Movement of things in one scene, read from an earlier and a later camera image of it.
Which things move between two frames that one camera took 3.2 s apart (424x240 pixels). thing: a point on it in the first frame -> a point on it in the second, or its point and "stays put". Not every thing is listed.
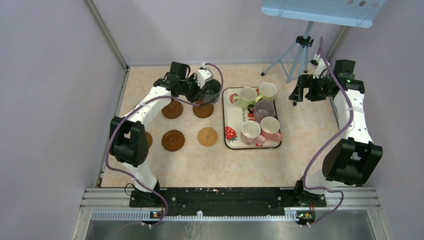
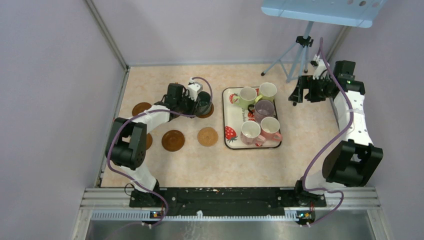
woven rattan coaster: [207, 136] stays put
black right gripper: [306, 81] stays put
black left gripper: [192, 98] -> [193, 104]
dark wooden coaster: [149, 139] stays put
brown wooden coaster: [173, 140] stays put
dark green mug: [211, 91] -> [203, 103]
